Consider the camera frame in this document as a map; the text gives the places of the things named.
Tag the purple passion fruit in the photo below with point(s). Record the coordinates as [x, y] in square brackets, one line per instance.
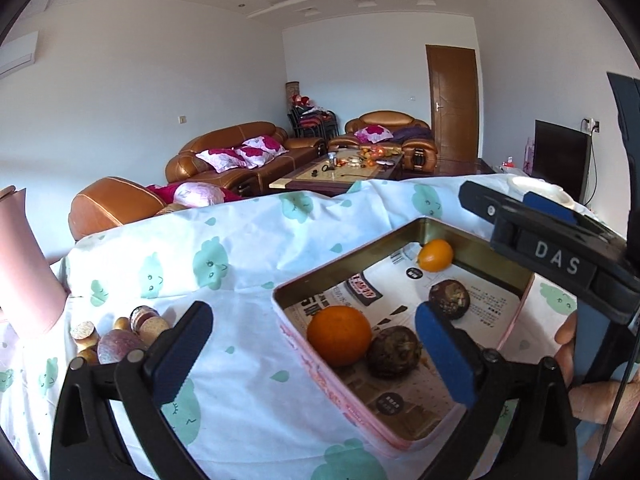
[117, 347]

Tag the pink tin box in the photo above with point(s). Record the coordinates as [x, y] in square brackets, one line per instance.
[320, 385]

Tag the tall patterned floor vase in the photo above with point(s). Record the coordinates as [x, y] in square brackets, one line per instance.
[291, 90]

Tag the tan cut fruit piece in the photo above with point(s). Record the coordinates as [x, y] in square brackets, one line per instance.
[82, 334]

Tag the printed paper liner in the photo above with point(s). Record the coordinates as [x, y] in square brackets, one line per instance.
[400, 395]

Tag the white tablecloth green prints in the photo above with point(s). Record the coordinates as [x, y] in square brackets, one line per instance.
[240, 240]

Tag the brown leather armchair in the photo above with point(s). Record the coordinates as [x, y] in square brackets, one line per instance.
[110, 200]
[385, 119]

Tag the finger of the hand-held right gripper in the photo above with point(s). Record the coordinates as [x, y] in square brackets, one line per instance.
[487, 200]
[547, 207]

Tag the person's right hand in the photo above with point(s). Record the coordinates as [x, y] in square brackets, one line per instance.
[595, 400]

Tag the stacked dark chairs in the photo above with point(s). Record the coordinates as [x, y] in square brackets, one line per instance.
[310, 122]

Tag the purple blanket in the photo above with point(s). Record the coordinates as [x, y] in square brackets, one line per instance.
[412, 134]

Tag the brown wooden door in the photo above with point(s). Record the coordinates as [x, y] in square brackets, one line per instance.
[452, 100]

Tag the square recessed ceiling light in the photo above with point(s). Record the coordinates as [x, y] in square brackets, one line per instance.
[310, 10]
[425, 0]
[365, 2]

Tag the magenta cloth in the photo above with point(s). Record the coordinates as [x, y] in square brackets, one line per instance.
[160, 192]

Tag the pink thermos jug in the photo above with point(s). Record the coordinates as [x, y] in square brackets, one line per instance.
[25, 270]

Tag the white air conditioner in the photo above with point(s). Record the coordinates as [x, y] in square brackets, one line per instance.
[17, 55]

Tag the wooden coffee table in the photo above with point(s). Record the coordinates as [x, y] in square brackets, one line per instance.
[340, 175]

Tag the wall socket with plug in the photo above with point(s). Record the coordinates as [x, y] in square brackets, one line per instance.
[592, 124]

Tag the black television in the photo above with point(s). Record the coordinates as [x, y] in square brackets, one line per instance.
[560, 160]

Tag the white pink flowered pillow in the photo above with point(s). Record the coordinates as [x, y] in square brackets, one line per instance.
[222, 159]
[262, 149]
[372, 133]

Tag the small orange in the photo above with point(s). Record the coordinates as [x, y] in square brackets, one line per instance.
[436, 255]

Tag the pale pink pillow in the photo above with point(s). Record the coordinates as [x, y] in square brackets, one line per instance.
[197, 193]

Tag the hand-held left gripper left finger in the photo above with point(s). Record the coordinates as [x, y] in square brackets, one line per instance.
[180, 355]

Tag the long brown leather sofa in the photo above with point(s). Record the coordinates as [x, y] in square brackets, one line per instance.
[220, 142]

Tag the pile of small oranges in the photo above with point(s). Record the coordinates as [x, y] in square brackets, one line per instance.
[372, 152]

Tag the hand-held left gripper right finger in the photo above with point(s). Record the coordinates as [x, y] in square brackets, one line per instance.
[445, 355]

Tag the dark wrinkled passion fruit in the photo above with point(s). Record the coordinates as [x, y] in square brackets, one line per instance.
[450, 299]
[395, 351]

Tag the small tan fruit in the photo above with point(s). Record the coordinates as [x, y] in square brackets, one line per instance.
[121, 323]
[87, 356]

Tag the small patterned jar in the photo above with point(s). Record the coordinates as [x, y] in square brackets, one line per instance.
[147, 322]

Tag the large orange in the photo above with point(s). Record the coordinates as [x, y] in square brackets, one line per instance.
[340, 336]

